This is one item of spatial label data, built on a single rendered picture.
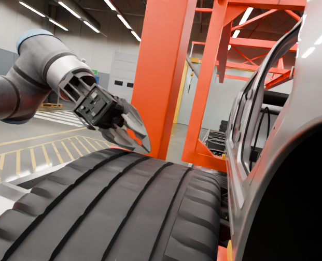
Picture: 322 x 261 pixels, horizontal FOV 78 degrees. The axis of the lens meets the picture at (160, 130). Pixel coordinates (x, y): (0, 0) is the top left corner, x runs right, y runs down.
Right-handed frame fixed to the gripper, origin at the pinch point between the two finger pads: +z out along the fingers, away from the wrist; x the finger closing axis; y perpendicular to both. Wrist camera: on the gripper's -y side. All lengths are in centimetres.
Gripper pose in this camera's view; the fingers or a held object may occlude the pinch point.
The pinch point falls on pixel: (146, 148)
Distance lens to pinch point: 40.9
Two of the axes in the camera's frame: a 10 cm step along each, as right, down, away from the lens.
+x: 6.6, -7.5, -0.8
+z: 7.1, 6.5, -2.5
